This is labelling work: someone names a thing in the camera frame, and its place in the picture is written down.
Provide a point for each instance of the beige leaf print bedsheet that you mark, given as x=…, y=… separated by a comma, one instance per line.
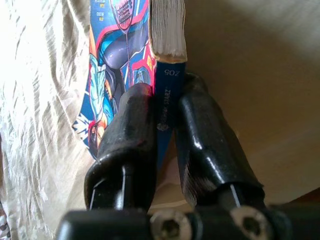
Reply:
x=37, y=100

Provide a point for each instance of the colourful comic book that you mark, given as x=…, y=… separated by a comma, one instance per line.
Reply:
x=117, y=50

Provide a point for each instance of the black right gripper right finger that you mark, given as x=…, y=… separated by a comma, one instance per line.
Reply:
x=207, y=140

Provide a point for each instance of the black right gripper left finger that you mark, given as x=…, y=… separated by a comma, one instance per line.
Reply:
x=127, y=140

